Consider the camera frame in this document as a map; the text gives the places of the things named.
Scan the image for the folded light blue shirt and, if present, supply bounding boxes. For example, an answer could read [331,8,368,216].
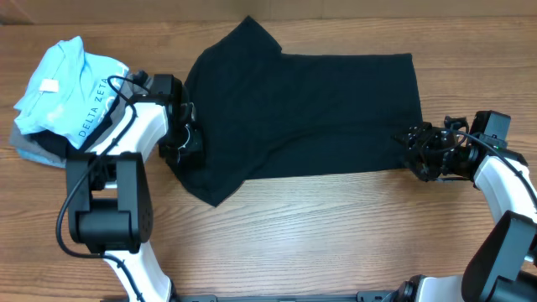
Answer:
[14,36,129,148]

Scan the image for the folded black shirt in stack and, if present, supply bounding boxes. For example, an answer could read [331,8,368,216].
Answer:
[29,97,126,159]

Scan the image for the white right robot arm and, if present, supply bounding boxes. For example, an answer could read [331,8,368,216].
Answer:
[385,111,536,302]

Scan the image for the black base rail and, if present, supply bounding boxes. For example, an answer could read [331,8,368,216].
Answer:
[172,290,398,302]

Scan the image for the black t-shirt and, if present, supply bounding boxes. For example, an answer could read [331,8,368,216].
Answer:
[172,18,422,206]

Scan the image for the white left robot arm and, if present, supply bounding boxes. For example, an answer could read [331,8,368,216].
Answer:
[55,74,205,301]

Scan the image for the folded grey shirt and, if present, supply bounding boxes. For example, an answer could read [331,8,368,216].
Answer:
[8,69,154,169]

